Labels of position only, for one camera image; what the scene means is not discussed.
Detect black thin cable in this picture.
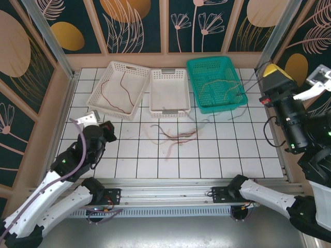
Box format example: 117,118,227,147
234,60,271,100
151,113,212,139
227,106,248,121

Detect teal perforated basket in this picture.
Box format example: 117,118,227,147
186,55,249,114

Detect grey metal sheet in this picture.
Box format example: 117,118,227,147
25,216,311,248

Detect purple camera cable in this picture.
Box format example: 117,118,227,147
0,118,88,242

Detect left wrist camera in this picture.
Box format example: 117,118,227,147
69,110,101,128

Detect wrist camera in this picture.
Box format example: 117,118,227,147
69,110,101,128
293,64,331,102

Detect aluminium frame post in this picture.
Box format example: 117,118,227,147
22,0,79,79
254,0,304,75

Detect wall panel pink leaf outlines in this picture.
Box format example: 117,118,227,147
306,99,331,122

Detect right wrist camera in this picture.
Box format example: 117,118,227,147
293,64,331,102

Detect wall panel pale circle fronds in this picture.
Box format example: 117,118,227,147
227,0,288,53

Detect white basket with cutout handles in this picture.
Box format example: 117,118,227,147
86,60,151,122

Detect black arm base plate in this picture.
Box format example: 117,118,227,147
74,188,122,207
211,185,240,205

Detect wall panel oval and fern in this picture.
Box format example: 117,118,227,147
270,0,331,113

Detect purple cable loop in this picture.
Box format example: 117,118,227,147
86,205,124,226

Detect wall panel single flower outline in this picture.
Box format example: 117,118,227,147
0,79,39,188

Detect wall panel with pink flowers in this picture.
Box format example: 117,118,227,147
167,0,235,54

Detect aluminium mounting rail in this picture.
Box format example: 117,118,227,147
25,177,310,207

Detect white basket with grey handles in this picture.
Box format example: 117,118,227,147
149,68,192,119

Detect grey slotted cable duct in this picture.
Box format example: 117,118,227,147
36,208,233,219

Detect wall panel with gold oval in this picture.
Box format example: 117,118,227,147
36,0,109,55

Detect wall panel large pale disc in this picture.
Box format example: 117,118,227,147
0,0,58,116

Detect wall panel orange circle leaves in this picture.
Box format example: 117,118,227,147
92,0,167,54

